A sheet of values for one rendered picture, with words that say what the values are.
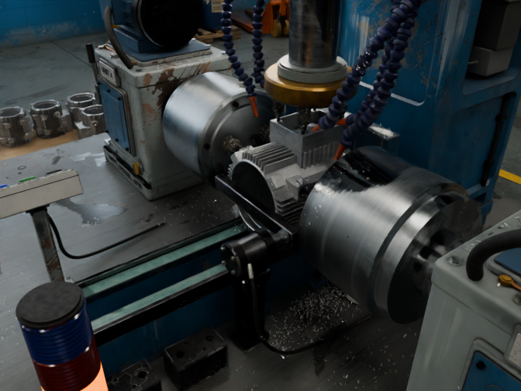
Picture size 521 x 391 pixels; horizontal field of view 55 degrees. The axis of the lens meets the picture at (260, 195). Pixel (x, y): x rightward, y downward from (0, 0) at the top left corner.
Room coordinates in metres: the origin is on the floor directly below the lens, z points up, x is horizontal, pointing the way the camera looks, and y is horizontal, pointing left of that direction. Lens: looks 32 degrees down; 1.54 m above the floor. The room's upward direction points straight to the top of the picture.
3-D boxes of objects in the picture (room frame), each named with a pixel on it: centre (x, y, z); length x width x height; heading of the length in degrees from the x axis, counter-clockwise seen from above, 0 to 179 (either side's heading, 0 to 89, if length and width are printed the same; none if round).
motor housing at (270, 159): (0.90, -0.06, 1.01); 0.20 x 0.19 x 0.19; 126
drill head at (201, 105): (1.15, 0.12, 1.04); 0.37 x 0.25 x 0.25; 36
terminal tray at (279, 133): (0.93, -0.10, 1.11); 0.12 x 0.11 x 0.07; 126
